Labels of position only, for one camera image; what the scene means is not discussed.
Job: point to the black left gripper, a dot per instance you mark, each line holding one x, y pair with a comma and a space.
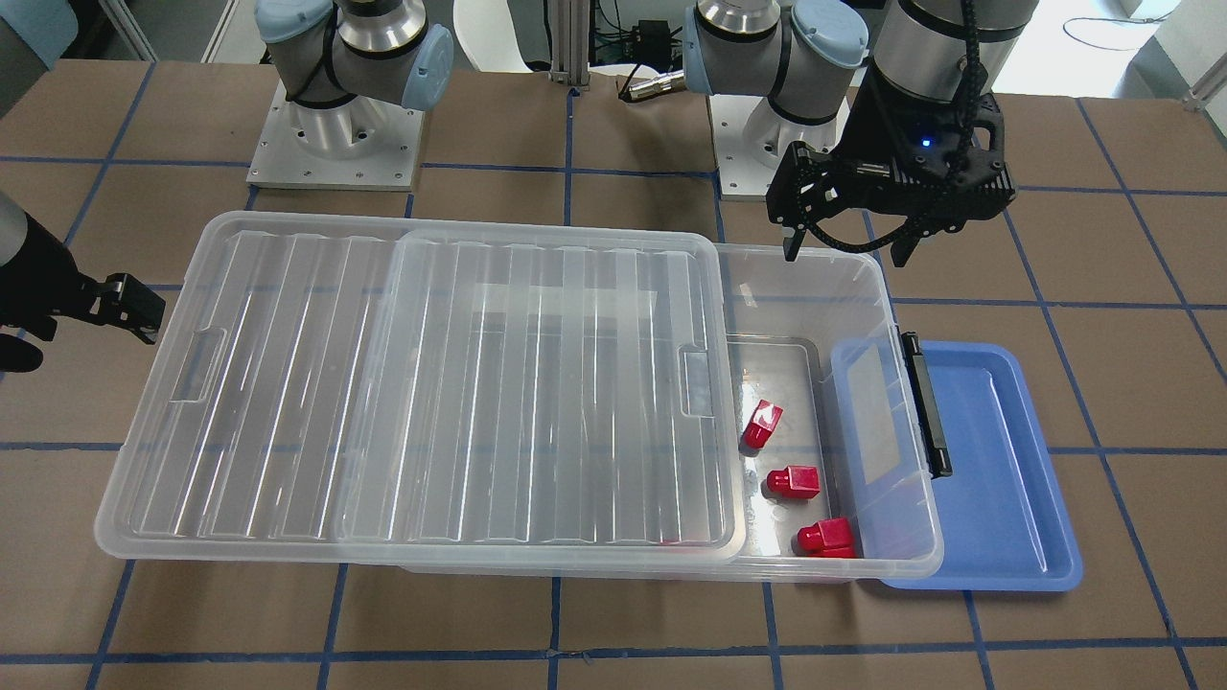
874, 129

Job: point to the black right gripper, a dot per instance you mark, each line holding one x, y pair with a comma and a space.
43, 278

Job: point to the red block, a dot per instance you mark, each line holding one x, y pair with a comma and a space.
831, 538
799, 483
761, 426

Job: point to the clear plastic box lid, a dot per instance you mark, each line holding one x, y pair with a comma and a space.
436, 394

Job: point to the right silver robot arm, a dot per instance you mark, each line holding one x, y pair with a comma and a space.
350, 71

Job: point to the clear plastic storage box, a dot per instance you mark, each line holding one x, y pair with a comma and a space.
783, 321

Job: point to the blue plastic tray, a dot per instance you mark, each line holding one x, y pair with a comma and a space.
959, 493

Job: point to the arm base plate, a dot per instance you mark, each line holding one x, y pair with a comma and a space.
363, 145
748, 138

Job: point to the aluminium frame post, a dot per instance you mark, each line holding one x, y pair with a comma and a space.
569, 31

